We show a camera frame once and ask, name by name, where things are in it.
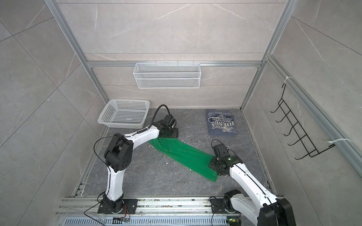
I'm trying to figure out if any green tank top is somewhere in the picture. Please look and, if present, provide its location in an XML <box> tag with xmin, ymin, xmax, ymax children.
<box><xmin>149</xmin><ymin>137</ymin><xmax>218</xmax><ymax>182</ymax></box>

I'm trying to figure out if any blue-grey tank top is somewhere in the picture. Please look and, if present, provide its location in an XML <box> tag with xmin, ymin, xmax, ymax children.
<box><xmin>206</xmin><ymin>109</ymin><xmax>238</xmax><ymax>136</ymax></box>

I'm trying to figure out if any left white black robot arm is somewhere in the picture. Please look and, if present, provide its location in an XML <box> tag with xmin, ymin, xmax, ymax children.
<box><xmin>103</xmin><ymin>115</ymin><xmax>178</xmax><ymax>213</ymax></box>

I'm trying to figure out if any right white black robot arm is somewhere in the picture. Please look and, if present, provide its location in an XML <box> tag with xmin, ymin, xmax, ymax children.
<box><xmin>209</xmin><ymin>143</ymin><xmax>296</xmax><ymax>226</ymax></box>

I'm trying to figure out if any white plastic laundry basket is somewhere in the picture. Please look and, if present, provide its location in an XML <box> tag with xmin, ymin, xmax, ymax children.
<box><xmin>98</xmin><ymin>99</ymin><xmax>150</xmax><ymax>129</ymax></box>

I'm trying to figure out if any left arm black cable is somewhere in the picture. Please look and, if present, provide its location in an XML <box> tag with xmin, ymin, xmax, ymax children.
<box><xmin>148</xmin><ymin>104</ymin><xmax>172</xmax><ymax>128</ymax></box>

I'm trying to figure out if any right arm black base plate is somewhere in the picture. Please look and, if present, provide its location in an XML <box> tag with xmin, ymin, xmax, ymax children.
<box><xmin>209</xmin><ymin>196</ymin><xmax>239</xmax><ymax>214</ymax></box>

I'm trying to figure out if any white wire mesh shelf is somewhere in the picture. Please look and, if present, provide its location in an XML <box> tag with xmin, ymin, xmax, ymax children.
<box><xmin>133</xmin><ymin>63</ymin><xmax>202</xmax><ymax>89</ymax></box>

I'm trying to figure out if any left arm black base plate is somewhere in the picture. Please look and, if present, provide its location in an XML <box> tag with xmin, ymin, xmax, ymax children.
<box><xmin>97</xmin><ymin>198</ymin><xmax>138</xmax><ymax>214</ymax></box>

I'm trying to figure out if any black wire hook rack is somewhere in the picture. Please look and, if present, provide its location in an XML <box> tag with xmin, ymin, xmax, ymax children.
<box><xmin>270</xmin><ymin>84</ymin><xmax>336</xmax><ymax>160</ymax></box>

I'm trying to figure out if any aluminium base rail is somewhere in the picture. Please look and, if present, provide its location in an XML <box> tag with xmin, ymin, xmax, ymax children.
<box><xmin>55</xmin><ymin>196</ymin><xmax>255</xmax><ymax>226</ymax></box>

